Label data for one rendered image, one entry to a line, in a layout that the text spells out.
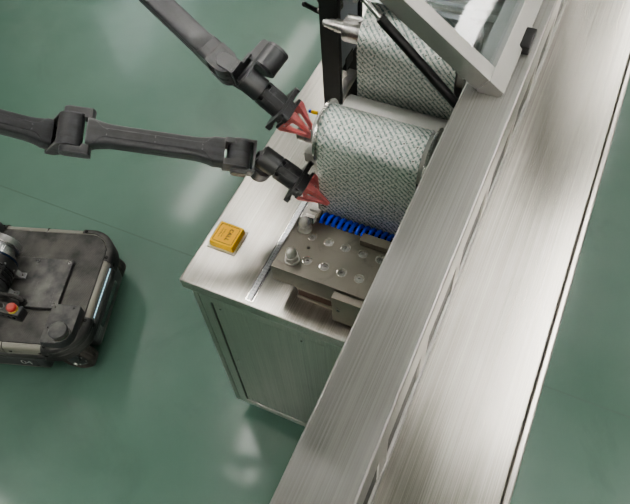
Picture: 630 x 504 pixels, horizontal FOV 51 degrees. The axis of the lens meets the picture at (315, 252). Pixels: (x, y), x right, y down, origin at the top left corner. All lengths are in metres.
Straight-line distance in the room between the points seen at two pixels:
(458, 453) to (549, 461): 1.59
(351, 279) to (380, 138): 0.34
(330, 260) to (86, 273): 1.34
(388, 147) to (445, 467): 0.73
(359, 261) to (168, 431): 1.25
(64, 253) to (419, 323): 2.14
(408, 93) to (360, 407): 1.01
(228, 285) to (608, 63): 1.01
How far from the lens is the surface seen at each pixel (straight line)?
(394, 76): 1.60
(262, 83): 1.52
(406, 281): 0.82
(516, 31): 1.12
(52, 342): 2.54
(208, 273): 1.75
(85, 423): 2.68
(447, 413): 0.98
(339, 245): 1.60
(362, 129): 1.45
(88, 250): 2.76
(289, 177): 1.59
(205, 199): 3.08
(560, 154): 1.28
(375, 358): 0.77
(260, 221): 1.82
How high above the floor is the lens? 2.35
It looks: 56 degrees down
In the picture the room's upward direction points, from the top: 6 degrees counter-clockwise
